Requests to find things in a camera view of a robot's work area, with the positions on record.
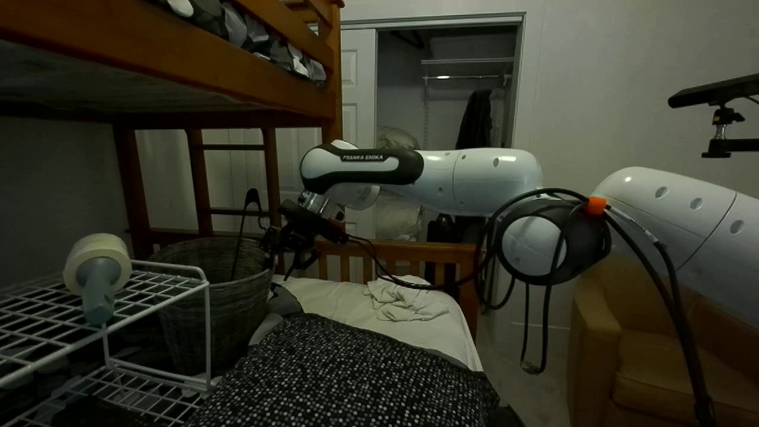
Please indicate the crumpled white cloth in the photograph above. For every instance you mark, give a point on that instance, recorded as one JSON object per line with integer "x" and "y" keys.
{"x": 406, "y": 299}

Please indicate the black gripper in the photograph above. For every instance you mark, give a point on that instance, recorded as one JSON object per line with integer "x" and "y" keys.
{"x": 298, "y": 236}

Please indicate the white tape roll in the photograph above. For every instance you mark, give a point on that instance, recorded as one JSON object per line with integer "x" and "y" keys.
{"x": 95, "y": 271}

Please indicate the wooden bunk bed frame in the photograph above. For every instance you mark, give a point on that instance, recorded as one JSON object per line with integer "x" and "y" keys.
{"x": 142, "y": 64}

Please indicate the dark garment in closet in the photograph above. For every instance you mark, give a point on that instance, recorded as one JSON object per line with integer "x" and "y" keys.
{"x": 475, "y": 127}

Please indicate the grey wicker basket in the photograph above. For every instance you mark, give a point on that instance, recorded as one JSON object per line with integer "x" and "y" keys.
{"x": 210, "y": 331}

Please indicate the brown armchair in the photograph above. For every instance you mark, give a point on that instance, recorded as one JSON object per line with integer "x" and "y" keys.
{"x": 627, "y": 369}

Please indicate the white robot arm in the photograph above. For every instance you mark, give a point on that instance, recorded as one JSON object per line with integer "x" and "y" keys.
{"x": 548, "y": 236}

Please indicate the upper bunk patterned bedding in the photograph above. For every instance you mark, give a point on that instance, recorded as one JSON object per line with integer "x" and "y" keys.
{"x": 229, "y": 22}

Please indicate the black white-dotted pillow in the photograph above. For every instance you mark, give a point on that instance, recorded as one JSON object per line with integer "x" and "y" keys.
{"x": 312, "y": 371}

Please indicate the white bed sheet mattress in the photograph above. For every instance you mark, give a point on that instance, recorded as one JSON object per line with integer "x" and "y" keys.
{"x": 350, "y": 305}

